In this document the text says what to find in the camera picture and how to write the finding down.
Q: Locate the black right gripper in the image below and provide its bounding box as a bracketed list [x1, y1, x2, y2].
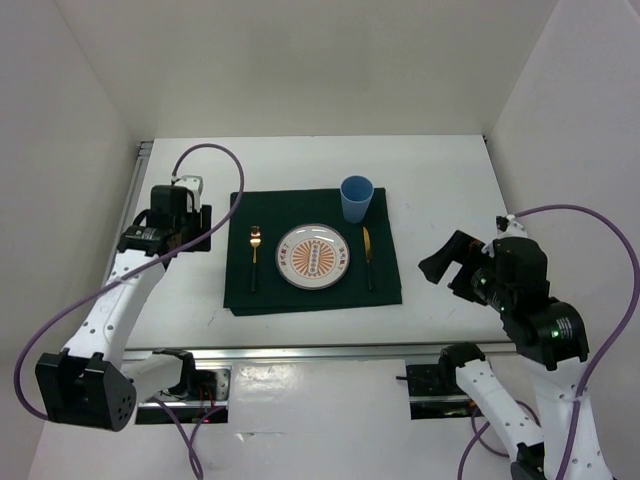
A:
[417, 226, 511, 309]

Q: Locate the gold fork dark handle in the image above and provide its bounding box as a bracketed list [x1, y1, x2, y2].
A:
[250, 225, 262, 293]

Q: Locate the dark green cloth placemat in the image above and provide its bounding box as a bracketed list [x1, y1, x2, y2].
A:
[223, 188, 402, 316]

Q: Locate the gold knife dark handle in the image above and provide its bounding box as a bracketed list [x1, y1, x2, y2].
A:
[362, 226, 375, 292]

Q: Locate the white plate orange sunburst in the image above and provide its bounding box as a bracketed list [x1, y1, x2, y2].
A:
[275, 224, 351, 291]

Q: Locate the blue plastic cup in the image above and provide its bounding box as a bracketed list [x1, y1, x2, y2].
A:
[340, 175, 375, 224]

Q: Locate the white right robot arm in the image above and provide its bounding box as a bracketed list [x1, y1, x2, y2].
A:
[419, 231, 613, 479]

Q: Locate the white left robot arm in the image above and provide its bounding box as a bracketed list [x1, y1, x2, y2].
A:
[35, 175, 212, 431]

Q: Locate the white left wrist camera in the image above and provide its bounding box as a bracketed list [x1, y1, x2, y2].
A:
[171, 175, 204, 213]

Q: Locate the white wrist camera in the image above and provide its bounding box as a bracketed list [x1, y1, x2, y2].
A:
[495, 214, 528, 240]
[171, 175, 204, 213]

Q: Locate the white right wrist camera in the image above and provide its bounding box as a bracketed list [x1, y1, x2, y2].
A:
[495, 214, 528, 240]

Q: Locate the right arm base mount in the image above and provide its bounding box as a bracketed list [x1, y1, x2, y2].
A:
[395, 364, 476, 420]

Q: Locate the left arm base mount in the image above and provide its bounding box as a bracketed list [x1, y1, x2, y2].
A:
[123, 351, 231, 425]

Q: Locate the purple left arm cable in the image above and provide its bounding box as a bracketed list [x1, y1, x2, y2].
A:
[13, 143, 246, 480]

